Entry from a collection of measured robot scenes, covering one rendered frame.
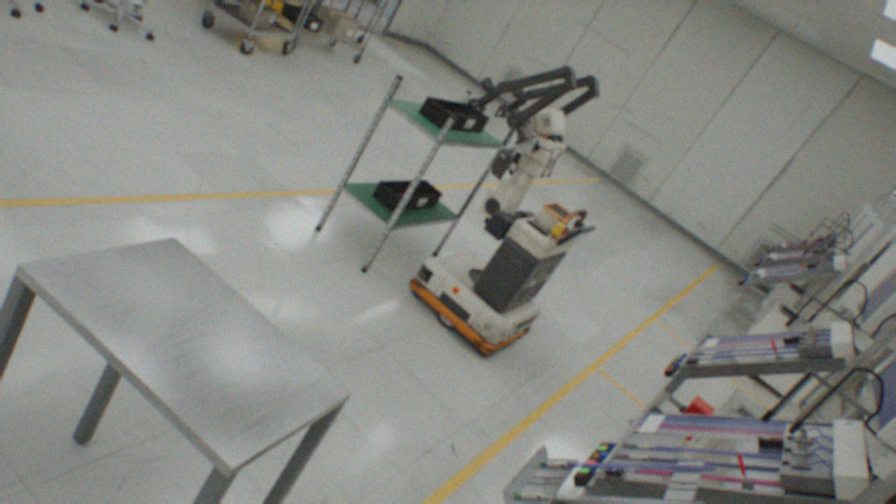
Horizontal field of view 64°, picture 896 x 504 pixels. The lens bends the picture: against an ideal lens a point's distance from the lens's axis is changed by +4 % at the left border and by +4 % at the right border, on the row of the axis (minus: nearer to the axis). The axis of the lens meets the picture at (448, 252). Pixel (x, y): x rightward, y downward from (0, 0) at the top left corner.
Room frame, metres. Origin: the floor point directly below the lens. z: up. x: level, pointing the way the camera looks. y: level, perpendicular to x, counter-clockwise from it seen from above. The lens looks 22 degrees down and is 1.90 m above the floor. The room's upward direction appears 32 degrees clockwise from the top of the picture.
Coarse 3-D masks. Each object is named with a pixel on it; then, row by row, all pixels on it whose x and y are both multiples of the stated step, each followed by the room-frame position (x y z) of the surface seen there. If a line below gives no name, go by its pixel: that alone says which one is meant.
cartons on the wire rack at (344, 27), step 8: (328, 8) 8.05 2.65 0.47; (336, 8) 8.31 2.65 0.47; (320, 16) 8.06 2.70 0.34; (328, 16) 8.04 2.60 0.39; (336, 16) 8.01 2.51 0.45; (344, 16) 8.16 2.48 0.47; (328, 24) 8.02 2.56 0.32; (336, 24) 7.99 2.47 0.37; (344, 24) 8.07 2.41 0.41; (352, 24) 8.22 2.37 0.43; (360, 24) 8.37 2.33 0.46; (328, 32) 8.01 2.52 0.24; (336, 32) 7.99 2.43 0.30; (344, 32) 8.13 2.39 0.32; (352, 32) 8.28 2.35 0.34; (344, 40) 8.21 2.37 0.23; (352, 40) 8.36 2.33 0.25
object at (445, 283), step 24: (432, 264) 3.84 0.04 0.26; (456, 264) 4.00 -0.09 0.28; (480, 264) 4.23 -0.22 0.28; (432, 288) 3.79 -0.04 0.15; (456, 288) 3.75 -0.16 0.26; (456, 312) 3.72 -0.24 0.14; (480, 312) 3.69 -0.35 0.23; (504, 312) 3.77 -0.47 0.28; (528, 312) 3.99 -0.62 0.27; (480, 336) 3.66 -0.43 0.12; (504, 336) 3.70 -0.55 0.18
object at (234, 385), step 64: (64, 256) 1.41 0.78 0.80; (128, 256) 1.54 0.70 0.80; (192, 256) 1.70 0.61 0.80; (0, 320) 1.30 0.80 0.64; (64, 320) 1.26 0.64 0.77; (128, 320) 1.33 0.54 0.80; (192, 320) 1.46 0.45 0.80; (256, 320) 1.60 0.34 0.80; (192, 384) 1.26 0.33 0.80; (256, 384) 1.38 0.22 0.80; (320, 384) 1.51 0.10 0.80; (256, 448) 1.20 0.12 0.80
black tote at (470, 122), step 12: (432, 108) 4.03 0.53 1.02; (444, 108) 4.29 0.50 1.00; (456, 108) 4.43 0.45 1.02; (468, 108) 4.58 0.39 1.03; (432, 120) 4.01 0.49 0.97; (444, 120) 4.00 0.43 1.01; (456, 120) 4.13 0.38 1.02; (468, 120) 4.27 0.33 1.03; (480, 120) 4.42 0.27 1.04; (480, 132) 4.51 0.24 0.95
